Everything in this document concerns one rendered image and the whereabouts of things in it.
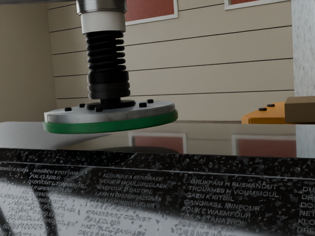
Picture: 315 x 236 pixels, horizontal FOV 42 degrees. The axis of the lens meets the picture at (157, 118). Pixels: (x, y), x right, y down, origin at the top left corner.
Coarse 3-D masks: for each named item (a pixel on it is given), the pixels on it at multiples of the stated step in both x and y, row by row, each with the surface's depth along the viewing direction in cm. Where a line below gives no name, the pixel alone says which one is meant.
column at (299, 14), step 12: (300, 0) 128; (312, 0) 120; (300, 12) 129; (312, 12) 120; (300, 24) 130; (312, 24) 121; (300, 36) 131; (312, 36) 122; (300, 48) 131; (312, 48) 122; (300, 60) 132; (312, 60) 123; (300, 72) 133; (312, 72) 124; (300, 84) 134; (312, 84) 124
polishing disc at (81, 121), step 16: (64, 112) 64; (80, 112) 62; (96, 112) 60; (112, 112) 58; (128, 112) 58; (144, 112) 59; (160, 112) 61; (176, 112) 65; (48, 128) 62; (64, 128) 59; (80, 128) 58; (96, 128) 57; (112, 128) 57; (128, 128) 58
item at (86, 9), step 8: (80, 0) 63; (88, 0) 62; (96, 0) 62; (104, 0) 62; (112, 0) 63; (120, 0) 64; (80, 8) 64; (88, 8) 63; (96, 8) 62; (104, 8) 62; (112, 8) 63; (120, 8) 64
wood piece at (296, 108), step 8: (296, 96) 122; (304, 96) 120; (312, 96) 118; (288, 104) 104; (296, 104) 103; (304, 104) 102; (312, 104) 102; (288, 112) 104; (296, 112) 103; (304, 112) 103; (312, 112) 102; (288, 120) 104; (296, 120) 104; (304, 120) 103; (312, 120) 102
